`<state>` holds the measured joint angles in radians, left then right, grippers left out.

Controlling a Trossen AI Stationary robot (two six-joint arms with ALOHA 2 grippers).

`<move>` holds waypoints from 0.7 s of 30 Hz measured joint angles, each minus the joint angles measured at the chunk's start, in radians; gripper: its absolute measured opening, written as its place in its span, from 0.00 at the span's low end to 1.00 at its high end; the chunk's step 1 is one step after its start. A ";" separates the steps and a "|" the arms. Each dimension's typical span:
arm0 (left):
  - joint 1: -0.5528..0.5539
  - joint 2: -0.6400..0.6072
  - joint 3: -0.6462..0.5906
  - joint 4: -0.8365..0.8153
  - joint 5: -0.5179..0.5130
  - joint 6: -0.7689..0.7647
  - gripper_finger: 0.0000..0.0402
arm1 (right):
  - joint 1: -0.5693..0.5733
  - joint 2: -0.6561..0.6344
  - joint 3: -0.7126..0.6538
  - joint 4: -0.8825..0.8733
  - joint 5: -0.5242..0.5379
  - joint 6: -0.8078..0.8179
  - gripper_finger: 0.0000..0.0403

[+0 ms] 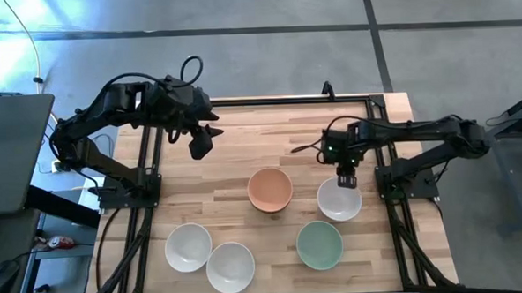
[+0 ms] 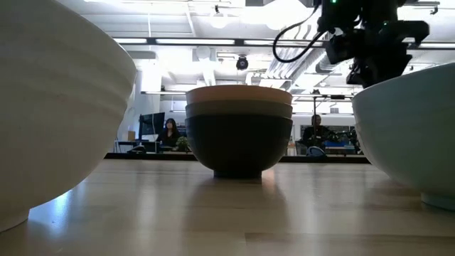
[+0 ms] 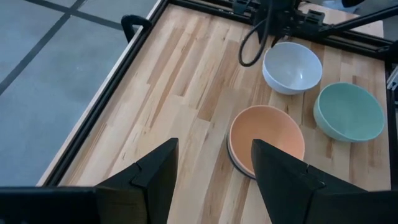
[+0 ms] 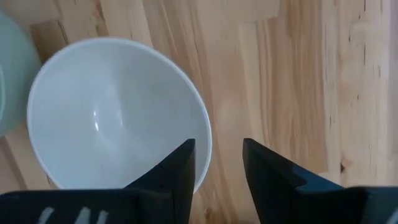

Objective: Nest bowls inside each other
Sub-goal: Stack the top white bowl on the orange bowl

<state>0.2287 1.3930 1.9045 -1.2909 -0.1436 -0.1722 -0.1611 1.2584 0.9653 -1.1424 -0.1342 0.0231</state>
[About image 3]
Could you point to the mint green bowl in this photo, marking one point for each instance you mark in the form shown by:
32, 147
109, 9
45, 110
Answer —
349, 112

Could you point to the orange bowl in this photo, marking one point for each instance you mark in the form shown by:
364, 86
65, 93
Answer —
264, 130

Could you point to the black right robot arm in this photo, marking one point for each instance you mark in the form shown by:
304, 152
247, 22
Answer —
280, 15

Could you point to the black frame bracket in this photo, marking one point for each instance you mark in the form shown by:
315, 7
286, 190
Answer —
133, 20

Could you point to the black aluminium table frame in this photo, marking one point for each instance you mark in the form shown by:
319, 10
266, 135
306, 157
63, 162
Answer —
110, 93

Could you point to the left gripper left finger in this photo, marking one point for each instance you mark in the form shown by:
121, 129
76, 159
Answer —
152, 193

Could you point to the white bowl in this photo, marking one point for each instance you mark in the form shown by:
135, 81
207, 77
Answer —
292, 67

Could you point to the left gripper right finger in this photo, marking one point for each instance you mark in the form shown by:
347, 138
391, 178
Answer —
286, 186

